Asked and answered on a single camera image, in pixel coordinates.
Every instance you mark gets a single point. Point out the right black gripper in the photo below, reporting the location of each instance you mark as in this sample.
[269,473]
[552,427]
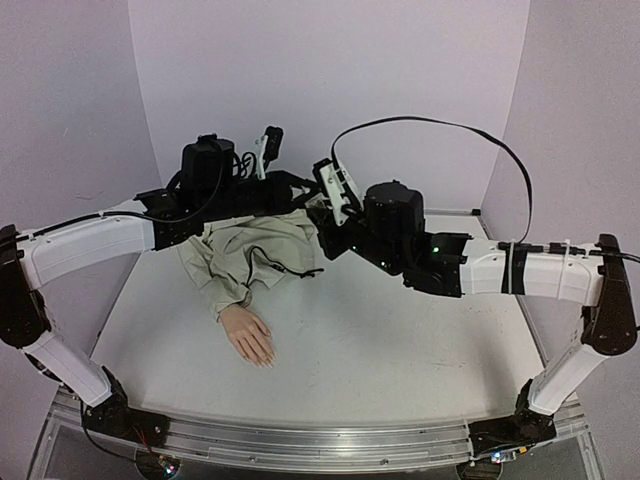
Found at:
[324,220]

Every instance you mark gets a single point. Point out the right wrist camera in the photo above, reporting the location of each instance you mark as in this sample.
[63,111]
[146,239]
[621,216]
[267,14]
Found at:
[338,186]

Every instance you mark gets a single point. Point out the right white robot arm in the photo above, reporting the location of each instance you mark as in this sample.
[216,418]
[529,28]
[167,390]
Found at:
[591,275]

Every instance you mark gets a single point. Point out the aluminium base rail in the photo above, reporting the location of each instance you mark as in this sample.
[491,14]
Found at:
[319,449]

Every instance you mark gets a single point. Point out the beige jacket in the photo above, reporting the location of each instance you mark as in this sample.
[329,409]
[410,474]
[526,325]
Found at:
[229,256]

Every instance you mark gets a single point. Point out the mannequin hand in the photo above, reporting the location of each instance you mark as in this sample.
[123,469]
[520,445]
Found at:
[249,335]

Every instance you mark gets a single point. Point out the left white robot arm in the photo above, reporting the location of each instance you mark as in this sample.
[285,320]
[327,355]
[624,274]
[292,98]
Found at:
[152,221]

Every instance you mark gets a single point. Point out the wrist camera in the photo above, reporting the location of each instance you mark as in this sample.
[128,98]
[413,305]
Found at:
[267,149]
[338,186]

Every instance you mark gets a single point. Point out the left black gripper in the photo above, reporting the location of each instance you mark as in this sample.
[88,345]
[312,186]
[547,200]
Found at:
[284,184]

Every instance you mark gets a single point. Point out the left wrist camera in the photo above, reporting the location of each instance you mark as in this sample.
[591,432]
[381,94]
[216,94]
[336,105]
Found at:
[267,149]

